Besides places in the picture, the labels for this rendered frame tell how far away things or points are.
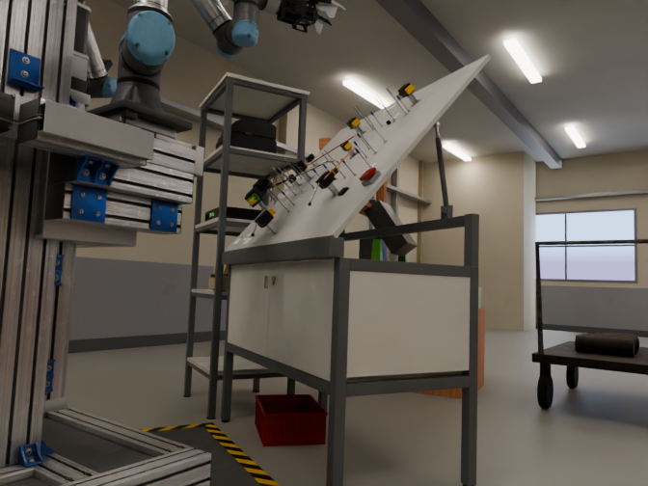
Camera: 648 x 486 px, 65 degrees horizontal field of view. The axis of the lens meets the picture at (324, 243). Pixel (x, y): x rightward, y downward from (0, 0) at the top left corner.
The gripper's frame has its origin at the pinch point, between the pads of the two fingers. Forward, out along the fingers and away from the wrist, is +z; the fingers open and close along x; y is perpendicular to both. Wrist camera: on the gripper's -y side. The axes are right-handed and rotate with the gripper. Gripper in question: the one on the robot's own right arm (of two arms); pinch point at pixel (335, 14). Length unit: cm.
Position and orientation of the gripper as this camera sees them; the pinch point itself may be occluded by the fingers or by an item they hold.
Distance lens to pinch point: 178.5
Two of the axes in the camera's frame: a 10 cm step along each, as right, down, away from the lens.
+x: 4.8, -1.9, -8.6
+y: 0.2, 9.8, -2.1
